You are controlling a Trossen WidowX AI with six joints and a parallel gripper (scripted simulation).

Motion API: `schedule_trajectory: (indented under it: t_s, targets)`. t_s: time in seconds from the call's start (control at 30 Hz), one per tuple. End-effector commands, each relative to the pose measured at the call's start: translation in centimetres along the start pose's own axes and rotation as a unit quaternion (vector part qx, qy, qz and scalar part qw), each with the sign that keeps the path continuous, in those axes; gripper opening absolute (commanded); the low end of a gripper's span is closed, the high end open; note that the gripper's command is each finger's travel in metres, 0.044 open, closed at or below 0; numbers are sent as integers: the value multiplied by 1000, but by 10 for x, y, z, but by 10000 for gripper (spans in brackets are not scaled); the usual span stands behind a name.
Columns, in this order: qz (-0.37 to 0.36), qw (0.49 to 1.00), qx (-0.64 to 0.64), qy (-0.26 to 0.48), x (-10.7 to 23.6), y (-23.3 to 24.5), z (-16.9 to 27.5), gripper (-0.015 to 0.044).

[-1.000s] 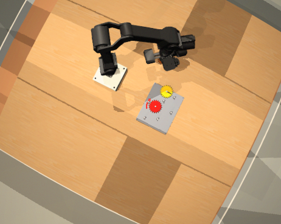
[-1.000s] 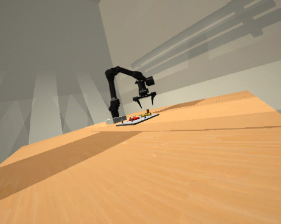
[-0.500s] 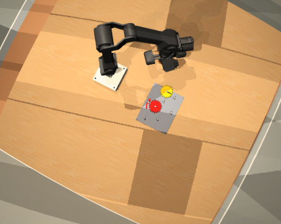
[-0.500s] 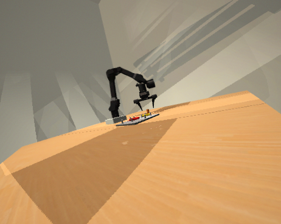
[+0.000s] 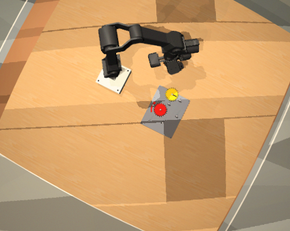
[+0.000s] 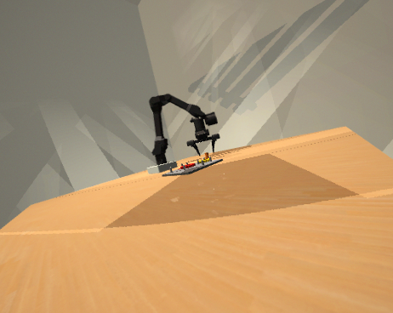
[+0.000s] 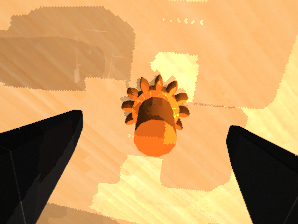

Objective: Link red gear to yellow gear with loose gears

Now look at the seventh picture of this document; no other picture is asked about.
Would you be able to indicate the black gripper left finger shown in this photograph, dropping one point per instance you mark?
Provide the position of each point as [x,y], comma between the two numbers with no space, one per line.
[32,160]

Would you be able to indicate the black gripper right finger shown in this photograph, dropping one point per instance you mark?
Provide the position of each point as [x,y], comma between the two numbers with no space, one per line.
[267,176]

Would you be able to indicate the orange gear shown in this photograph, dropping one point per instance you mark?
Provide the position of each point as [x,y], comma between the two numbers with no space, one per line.
[156,112]

